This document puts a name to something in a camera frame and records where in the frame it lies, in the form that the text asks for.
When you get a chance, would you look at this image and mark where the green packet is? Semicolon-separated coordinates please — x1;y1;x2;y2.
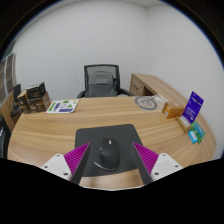
190;121;206;144

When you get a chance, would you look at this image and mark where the wide brown cardboard box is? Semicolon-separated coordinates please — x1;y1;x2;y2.
26;92;52;114

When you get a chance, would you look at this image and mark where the dark grey mouse pad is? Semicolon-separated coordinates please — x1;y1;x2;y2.
74;123;145;178

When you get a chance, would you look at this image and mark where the black mesh office chair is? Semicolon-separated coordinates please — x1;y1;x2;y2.
76;63;134;99

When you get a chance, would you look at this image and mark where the black open-front box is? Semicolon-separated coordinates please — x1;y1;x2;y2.
25;81;47;100

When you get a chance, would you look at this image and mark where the small orange box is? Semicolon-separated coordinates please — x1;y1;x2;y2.
161;101;186;120

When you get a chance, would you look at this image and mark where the teal packet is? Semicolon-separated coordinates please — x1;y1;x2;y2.
187;129;199;145

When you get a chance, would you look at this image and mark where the white printed paper sheet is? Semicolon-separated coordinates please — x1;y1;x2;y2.
45;98;80;114

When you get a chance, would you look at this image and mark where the black computer mouse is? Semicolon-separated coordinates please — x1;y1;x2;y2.
93;137;121;172

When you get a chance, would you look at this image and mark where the small tan box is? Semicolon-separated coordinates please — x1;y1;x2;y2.
175;115;192;133

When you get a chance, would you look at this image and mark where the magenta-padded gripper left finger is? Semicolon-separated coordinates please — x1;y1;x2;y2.
40;142;92;185

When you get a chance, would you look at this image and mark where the black leather office chair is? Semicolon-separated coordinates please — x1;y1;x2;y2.
0;116;11;159

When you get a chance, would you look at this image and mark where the purple standing card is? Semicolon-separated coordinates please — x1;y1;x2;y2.
182;91;205;124

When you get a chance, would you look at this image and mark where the wooden side desk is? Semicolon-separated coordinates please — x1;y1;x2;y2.
129;73;188;104

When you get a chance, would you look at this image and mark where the round grey-white disc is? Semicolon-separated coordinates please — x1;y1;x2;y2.
134;95;158;111

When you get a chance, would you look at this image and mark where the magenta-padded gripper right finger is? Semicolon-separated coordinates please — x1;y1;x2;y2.
131;142;184;185

